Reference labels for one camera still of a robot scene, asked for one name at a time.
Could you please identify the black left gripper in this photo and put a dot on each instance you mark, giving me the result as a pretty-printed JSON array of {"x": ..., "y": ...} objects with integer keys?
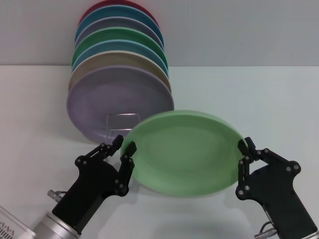
[{"x": 89, "y": 189}]

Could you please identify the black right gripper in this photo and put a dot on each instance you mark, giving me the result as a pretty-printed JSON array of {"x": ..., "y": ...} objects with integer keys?
[{"x": 274, "y": 194}]

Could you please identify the light green plate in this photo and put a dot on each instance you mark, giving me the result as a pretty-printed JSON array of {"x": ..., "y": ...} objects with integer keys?
[{"x": 179, "y": 154}]

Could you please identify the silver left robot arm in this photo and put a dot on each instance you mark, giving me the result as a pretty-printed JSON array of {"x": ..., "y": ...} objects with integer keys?
[{"x": 49, "y": 226}]

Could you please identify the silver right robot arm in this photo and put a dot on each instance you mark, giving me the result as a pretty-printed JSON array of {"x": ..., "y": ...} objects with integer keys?
[{"x": 311, "y": 235}]

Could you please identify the lavender plate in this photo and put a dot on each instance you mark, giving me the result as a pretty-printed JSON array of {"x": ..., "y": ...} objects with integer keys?
[{"x": 112, "y": 99}]

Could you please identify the beige plate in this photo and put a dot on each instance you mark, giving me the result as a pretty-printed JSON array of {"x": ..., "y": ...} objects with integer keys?
[{"x": 112, "y": 59}]

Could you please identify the light blue plate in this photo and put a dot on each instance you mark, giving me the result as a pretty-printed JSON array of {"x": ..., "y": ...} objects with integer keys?
[{"x": 109, "y": 46}]

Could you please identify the dark green plate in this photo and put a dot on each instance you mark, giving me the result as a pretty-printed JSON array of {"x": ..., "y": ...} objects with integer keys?
[{"x": 112, "y": 35}]

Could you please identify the grey purple plate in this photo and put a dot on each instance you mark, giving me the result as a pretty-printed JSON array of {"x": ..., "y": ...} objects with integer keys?
[{"x": 112, "y": 23}]

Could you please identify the teal blue plate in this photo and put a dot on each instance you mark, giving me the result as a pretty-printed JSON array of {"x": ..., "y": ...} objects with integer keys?
[{"x": 112, "y": 12}]

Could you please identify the maroon plate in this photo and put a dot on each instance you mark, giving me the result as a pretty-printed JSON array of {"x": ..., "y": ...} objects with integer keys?
[{"x": 92, "y": 6}]

